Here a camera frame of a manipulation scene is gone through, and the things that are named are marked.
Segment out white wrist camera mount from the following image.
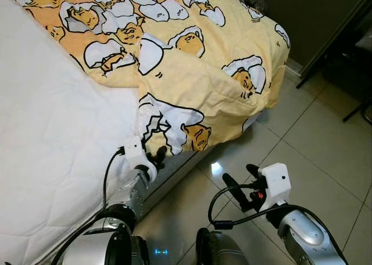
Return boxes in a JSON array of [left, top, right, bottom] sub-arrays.
[[257, 163, 291, 212], [121, 136, 155, 174]]

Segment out white quilted mattress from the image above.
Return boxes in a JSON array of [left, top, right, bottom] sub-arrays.
[[0, 0, 143, 265]]

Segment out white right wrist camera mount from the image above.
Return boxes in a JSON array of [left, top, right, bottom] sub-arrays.
[[257, 163, 291, 212]]

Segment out silver black robot left leg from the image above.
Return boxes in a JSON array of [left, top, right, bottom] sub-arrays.
[[131, 235, 152, 265]]

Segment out silver black robot leg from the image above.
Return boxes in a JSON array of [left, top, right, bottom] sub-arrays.
[[195, 227, 251, 265], [131, 235, 152, 265]]

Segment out silver black robot right leg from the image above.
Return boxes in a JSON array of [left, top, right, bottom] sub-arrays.
[[195, 227, 251, 265]]

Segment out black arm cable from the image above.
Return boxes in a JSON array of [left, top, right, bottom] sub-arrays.
[[103, 148, 126, 213], [208, 187, 291, 231]]

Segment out yellow cartoon print blanket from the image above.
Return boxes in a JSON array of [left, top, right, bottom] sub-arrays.
[[3, 0, 291, 155]]

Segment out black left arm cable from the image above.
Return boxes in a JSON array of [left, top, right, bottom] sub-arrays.
[[103, 148, 126, 213]]

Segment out dark wardrobe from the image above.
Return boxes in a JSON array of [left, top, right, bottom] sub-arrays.
[[224, 0, 372, 77]]

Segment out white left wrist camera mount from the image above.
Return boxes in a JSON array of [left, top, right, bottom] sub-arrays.
[[121, 136, 155, 174]]

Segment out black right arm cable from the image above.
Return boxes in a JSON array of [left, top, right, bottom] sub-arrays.
[[208, 187, 291, 231]]

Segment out white chair cushion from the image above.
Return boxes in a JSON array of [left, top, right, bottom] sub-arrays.
[[356, 30, 372, 51]]

